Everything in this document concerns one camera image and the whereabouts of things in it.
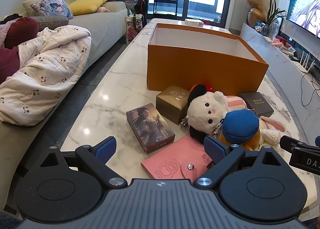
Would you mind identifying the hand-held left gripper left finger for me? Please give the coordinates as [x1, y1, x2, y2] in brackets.
[40, 136, 128, 190]

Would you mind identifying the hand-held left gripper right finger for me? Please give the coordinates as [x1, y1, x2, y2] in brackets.
[193, 135, 282, 191]

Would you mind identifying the blue hat plush keychain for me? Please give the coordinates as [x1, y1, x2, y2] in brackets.
[211, 109, 262, 152]

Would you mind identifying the white dog plush keychain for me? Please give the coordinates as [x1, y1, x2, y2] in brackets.
[180, 84, 248, 145]

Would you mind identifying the pink snap card wallet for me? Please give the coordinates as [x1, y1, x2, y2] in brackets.
[140, 134, 213, 180]

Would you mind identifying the illustrated card box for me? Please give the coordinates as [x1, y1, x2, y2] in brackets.
[126, 102, 176, 154]

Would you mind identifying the small dark grey box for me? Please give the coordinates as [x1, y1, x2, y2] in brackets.
[240, 91, 275, 118]

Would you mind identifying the small gold box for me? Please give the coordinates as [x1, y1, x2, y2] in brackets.
[155, 85, 193, 125]

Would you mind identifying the orange crochet fruit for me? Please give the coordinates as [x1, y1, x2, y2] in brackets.
[189, 83, 213, 93]

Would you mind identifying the orange cardboard box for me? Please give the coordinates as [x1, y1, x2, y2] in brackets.
[147, 23, 269, 97]

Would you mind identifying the white marble tv cabinet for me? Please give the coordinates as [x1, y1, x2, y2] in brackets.
[239, 22, 320, 145]

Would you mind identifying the white router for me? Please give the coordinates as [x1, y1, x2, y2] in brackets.
[297, 51, 317, 74]

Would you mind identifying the small white device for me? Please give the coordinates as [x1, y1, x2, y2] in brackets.
[282, 46, 296, 57]

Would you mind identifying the white panda print blanket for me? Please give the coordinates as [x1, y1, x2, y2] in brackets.
[0, 25, 93, 127]

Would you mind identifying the grey sofa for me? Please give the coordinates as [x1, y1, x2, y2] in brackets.
[0, 0, 128, 219]

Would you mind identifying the floral shopping bag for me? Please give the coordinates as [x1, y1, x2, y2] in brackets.
[125, 14, 144, 44]

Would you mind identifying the gold vase with dried flowers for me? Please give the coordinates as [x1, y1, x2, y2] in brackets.
[246, 0, 266, 28]

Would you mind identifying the green potted plant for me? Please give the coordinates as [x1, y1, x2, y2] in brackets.
[261, 0, 287, 37]

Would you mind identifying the flat white box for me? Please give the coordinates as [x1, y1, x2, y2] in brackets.
[184, 18, 204, 27]

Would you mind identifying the curved television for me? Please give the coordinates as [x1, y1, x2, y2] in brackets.
[286, 0, 320, 39]

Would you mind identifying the houndstooth pillow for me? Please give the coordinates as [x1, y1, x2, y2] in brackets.
[30, 15, 69, 29]

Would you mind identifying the maroon garment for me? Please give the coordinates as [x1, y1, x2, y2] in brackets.
[0, 17, 39, 83]

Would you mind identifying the yellow pillow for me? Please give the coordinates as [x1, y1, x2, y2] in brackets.
[68, 0, 110, 16]

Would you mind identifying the pink fuzzy cloth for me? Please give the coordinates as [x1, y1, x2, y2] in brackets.
[0, 22, 16, 49]

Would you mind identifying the floral pillow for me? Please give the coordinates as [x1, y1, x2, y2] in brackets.
[30, 0, 75, 20]

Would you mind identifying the beige sofa cushion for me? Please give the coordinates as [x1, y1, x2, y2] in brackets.
[22, 0, 63, 17]

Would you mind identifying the black cable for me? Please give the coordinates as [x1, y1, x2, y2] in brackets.
[300, 71, 315, 107]

